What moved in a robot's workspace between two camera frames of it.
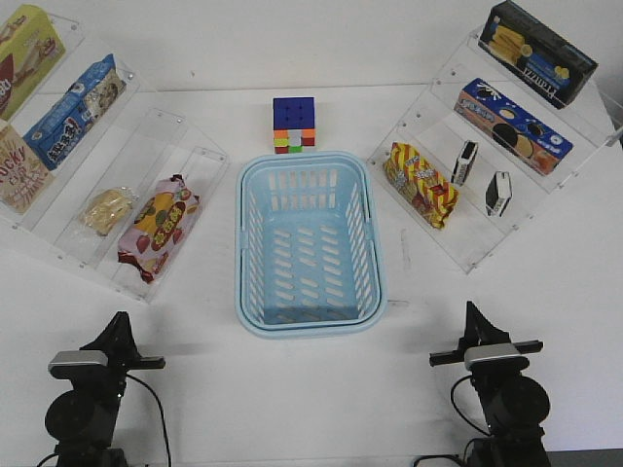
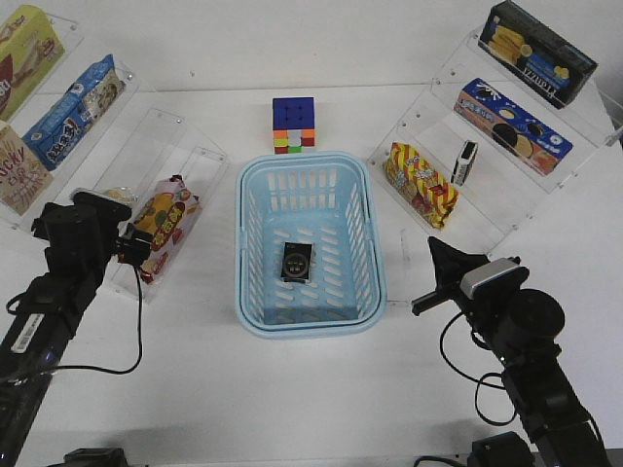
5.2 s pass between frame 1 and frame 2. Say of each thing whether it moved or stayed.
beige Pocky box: stayed
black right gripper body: moved
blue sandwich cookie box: stayed
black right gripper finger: moved
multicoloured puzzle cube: stayed
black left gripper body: moved
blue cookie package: stayed
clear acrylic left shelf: stayed
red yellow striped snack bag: stayed
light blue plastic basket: stayed
